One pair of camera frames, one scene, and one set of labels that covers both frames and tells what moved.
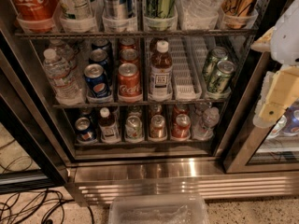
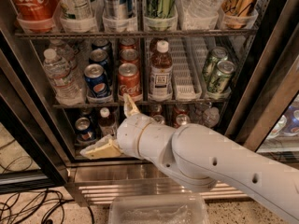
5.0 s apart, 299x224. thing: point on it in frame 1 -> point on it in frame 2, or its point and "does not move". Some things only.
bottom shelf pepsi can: (83, 130) does not move
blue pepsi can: (96, 79) does not move
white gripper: (287, 40) -> (130, 134)
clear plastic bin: (158, 209) does not move
